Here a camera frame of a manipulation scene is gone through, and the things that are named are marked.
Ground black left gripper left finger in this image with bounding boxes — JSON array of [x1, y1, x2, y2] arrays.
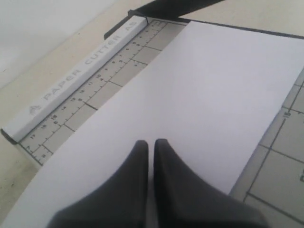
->
[[48, 140, 149, 228]]

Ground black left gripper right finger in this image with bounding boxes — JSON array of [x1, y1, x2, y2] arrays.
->
[[153, 139, 266, 228]]

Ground white paper sheet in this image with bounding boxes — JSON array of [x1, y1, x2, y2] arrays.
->
[[2, 22, 304, 228]]

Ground black cutter blade arm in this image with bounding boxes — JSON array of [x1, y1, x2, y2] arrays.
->
[[104, 0, 221, 39]]

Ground grey paper cutter base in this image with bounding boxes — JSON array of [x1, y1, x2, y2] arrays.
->
[[0, 16, 304, 225]]

